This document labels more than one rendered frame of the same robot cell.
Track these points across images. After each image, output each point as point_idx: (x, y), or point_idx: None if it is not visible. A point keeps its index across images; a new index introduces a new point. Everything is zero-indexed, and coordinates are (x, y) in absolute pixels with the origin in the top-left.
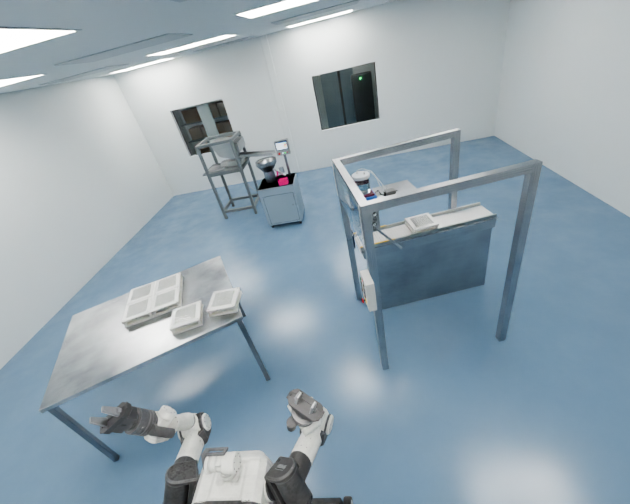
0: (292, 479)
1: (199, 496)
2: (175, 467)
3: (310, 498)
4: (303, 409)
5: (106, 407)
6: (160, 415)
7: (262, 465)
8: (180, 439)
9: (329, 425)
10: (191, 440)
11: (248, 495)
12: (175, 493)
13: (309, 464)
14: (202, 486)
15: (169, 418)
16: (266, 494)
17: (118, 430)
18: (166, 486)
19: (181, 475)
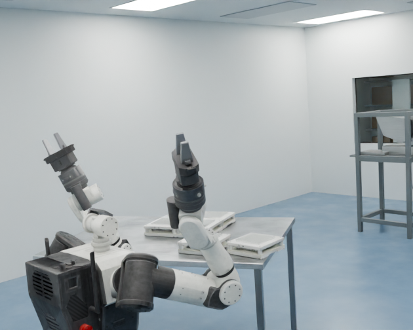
0: (140, 262)
1: (66, 250)
2: (70, 235)
3: (145, 300)
4: (179, 159)
5: (58, 135)
6: (90, 186)
7: None
8: None
9: (227, 285)
10: None
11: (98, 260)
12: (54, 248)
13: (170, 283)
14: (75, 248)
15: (94, 194)
16: (113, 275)
17: (54, 165)
18: (53, 239)
19: (69, 238)
